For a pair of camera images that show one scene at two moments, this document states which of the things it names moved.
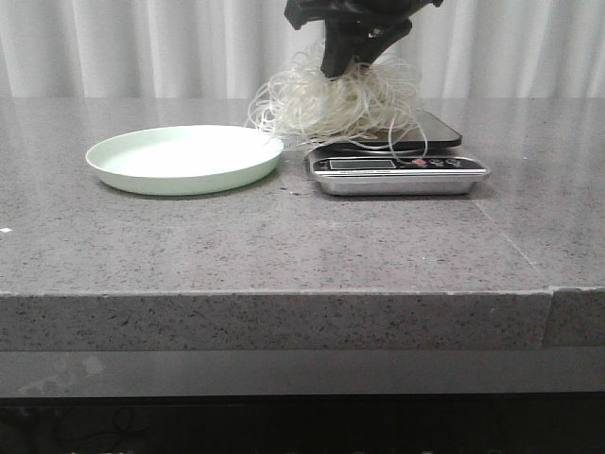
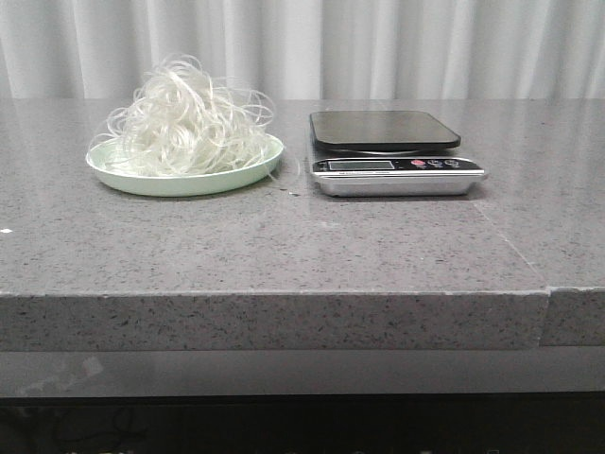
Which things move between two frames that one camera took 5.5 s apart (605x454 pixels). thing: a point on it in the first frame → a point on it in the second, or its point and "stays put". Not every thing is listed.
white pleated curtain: [121, 49] stays put
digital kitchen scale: [397, 163] stays put
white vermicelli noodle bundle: [371, 102] → [183, 122]
